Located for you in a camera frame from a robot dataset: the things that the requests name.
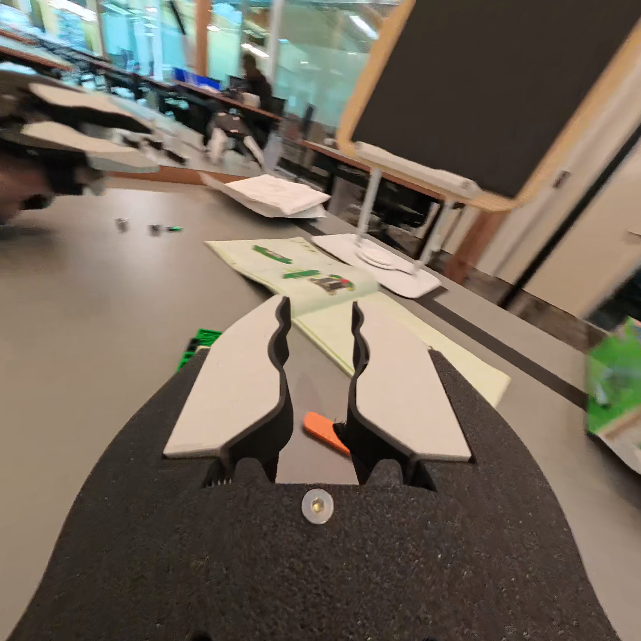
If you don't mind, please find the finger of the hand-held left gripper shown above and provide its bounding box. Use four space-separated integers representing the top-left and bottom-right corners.
20 120 161 174
27 81 156 134

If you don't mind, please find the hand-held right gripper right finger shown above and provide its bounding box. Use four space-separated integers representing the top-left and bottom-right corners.
346 300 473 462

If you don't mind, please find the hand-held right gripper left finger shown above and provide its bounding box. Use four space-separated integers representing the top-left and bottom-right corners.
164 295 294 459

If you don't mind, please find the green brick assembly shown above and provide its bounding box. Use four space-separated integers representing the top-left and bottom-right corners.
176 328 224 374

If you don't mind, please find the orange brick separator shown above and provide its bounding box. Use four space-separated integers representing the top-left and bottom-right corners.
302 411 352 457

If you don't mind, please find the grey desk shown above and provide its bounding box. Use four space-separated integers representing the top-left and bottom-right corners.
0 175 641 641

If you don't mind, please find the white board stand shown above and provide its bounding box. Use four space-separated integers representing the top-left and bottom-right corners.
310 142 482 299

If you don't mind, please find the pale green instruction booklet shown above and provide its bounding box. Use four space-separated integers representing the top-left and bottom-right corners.
204 235 512 407

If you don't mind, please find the white office chair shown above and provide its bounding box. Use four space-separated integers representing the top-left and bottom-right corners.
206 111 267 167

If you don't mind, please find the white folded cloth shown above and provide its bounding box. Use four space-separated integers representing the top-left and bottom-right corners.
199 173 332 220

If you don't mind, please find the green cardboard box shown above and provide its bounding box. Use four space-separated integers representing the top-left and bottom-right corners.
585 316 641 475

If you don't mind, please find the black board with wooden frame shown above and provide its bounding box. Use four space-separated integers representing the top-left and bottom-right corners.
337 0 641 212

